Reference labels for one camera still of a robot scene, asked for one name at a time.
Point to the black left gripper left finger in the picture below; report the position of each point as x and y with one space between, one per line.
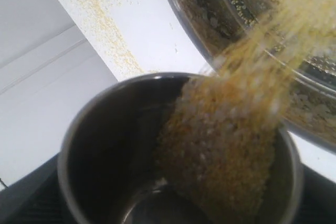
35 198

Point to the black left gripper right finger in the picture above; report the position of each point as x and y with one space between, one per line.
318 202

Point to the stainless steel cup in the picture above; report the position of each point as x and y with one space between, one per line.
110 140

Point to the rice and millet mixture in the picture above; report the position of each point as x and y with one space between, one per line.
273 48

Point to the round steel mesh sieve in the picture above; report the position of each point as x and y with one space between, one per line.
213 24

